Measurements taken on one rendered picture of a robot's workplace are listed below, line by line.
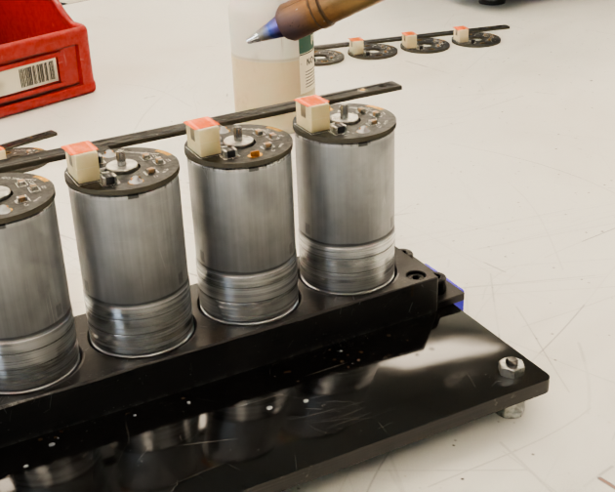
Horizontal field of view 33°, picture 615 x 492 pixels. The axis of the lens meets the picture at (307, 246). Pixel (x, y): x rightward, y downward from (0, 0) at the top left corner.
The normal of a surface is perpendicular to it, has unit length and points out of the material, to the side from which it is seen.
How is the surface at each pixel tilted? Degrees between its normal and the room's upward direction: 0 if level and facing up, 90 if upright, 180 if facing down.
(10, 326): 90
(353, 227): 90
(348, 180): 90
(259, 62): 90
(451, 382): 0
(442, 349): 0
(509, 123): 0
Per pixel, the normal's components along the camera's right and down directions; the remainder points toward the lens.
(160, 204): 0.71, 0.29
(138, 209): 0.35, 0.41
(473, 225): -0.04, -0.89
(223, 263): -0.33, 0.44
